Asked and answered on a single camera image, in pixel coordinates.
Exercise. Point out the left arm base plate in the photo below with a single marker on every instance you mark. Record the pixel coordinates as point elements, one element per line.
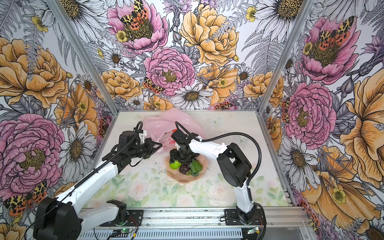
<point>132,217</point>

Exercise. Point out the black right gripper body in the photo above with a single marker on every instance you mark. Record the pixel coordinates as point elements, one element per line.
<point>182,151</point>

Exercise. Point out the dark purple plum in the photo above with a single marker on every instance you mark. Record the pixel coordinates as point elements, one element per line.
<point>184,169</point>

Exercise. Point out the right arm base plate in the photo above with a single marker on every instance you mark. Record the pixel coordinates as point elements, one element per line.
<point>236,217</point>

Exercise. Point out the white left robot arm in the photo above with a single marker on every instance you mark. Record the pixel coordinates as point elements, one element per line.
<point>62,218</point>

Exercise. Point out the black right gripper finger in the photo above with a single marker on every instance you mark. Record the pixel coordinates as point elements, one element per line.
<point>174,156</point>
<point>190,159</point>

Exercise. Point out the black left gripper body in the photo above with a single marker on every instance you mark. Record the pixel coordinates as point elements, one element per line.
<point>143,149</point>

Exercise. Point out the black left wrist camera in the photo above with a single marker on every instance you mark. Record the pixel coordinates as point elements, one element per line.
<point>136,139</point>

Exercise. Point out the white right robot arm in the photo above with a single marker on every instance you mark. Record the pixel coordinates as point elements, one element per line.
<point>235,167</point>

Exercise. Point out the left aluminium corner post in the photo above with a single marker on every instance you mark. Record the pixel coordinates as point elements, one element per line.
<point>70,32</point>

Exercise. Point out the aluminium front rail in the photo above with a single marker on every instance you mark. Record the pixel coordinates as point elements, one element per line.
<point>283,223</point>

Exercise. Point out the pink plastic bag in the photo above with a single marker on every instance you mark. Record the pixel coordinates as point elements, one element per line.
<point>159,128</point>

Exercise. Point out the right aluminium corner post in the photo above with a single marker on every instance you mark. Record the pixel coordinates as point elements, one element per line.
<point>291,41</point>

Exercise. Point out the green lime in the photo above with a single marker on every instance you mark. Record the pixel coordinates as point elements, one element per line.
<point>175,165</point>

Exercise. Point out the aluminium corner post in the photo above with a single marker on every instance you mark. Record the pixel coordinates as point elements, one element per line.
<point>291,41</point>
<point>70,32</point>

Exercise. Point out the pink flower-shaped bowl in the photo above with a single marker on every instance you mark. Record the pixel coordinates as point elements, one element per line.
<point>183,179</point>

